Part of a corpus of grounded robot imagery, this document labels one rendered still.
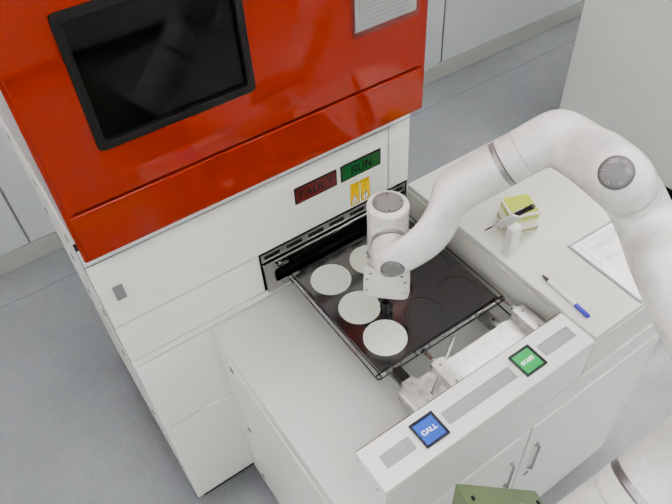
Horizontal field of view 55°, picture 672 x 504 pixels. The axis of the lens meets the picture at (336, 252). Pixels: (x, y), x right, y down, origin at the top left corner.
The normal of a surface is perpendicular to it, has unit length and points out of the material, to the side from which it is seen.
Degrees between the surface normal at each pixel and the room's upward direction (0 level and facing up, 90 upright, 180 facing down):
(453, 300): 0
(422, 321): 0
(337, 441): 0
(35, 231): 90
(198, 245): 90
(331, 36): 90
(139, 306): 90
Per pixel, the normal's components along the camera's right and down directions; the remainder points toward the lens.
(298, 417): -0.05, -0.69
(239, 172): 0.57, 0.58
